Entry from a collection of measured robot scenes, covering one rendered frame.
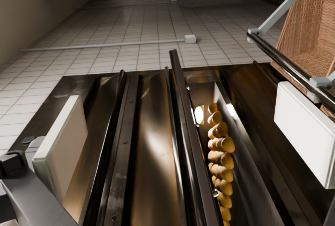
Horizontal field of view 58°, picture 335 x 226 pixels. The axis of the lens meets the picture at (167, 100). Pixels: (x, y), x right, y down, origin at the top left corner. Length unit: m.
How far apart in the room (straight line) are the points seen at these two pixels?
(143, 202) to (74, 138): 0.77
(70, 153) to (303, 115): 0.13
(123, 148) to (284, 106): 0.98
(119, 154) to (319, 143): 0.99
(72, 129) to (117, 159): 0.92
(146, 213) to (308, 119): 0.77
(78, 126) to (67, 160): 0.03
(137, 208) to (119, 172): 0.15
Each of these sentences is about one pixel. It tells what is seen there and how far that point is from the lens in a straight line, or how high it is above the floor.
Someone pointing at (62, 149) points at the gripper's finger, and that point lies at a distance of 0.16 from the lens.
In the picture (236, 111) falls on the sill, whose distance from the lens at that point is 1.37.
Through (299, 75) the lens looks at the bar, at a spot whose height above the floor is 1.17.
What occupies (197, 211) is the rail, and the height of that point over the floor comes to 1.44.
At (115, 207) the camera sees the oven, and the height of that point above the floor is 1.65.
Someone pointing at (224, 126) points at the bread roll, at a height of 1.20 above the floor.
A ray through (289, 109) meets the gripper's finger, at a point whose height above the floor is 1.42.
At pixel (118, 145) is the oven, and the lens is 1.17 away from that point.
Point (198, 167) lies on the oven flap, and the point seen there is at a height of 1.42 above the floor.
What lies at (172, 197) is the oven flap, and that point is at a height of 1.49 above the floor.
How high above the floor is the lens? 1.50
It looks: 1 degrees down
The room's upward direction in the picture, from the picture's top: 94 degrees counter-clockwise
